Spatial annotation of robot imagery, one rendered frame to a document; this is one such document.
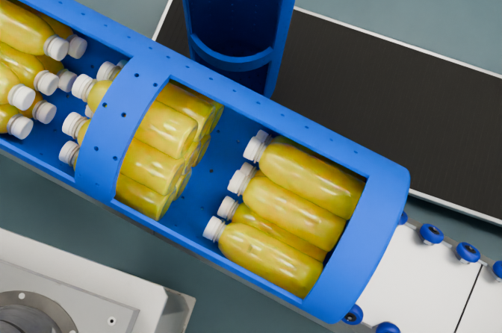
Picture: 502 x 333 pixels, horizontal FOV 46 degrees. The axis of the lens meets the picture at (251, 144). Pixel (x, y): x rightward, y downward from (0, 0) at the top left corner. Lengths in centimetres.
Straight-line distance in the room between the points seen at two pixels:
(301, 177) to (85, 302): 38
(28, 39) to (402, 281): 81
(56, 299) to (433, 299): 69
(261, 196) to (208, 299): 111
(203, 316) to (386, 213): 128
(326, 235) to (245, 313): 111
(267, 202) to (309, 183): 8
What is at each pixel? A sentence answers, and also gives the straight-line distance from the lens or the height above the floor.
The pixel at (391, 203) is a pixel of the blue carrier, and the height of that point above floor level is 123.
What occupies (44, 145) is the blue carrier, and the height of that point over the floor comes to 100.
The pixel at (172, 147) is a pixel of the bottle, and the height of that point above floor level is 118.
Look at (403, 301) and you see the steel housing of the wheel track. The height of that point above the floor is 93.
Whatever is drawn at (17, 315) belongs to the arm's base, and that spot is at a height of 127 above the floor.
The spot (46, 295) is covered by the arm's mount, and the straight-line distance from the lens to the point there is 90.
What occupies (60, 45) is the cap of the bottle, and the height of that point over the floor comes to 113.
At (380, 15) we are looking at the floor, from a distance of 241.
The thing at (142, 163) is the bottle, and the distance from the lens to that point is 97.
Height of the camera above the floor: 208
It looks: 75 degrees down
